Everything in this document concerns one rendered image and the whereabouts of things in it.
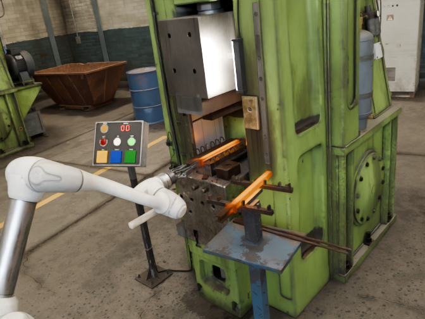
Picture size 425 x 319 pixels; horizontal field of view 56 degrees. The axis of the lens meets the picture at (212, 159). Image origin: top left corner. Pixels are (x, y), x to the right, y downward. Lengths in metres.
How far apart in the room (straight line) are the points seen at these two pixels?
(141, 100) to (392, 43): 4.10
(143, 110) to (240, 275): 4.83
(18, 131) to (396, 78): 6.05
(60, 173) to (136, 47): 8.82
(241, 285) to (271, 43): 1.40
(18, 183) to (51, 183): 0.17
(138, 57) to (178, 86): 8.15
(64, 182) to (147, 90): 5.29
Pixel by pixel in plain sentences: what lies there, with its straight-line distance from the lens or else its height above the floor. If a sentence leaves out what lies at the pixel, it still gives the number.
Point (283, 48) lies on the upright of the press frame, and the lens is 1.97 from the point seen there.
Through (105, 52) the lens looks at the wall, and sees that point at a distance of 11.08.
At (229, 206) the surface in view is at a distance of 1.66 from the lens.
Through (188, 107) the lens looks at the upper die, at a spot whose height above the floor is 1.31.
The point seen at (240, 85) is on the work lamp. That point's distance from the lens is 2.06.
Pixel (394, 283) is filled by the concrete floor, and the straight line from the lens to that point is 2.95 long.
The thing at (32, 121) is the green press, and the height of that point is 0.31.
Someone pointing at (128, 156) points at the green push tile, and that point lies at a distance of 2.50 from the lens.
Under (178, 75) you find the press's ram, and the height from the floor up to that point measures 1.48.
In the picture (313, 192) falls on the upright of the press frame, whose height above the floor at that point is 0.68.
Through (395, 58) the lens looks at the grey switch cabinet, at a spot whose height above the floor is 0.63.
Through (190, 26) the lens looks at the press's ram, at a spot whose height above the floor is 1.72.
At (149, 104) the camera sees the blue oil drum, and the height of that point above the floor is 0.34.
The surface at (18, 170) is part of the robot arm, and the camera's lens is 1.75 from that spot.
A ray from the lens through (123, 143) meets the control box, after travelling 2.54.
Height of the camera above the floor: 1.83
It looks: 21 degrees down
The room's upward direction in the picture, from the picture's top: 7 degrees counter-clockwise
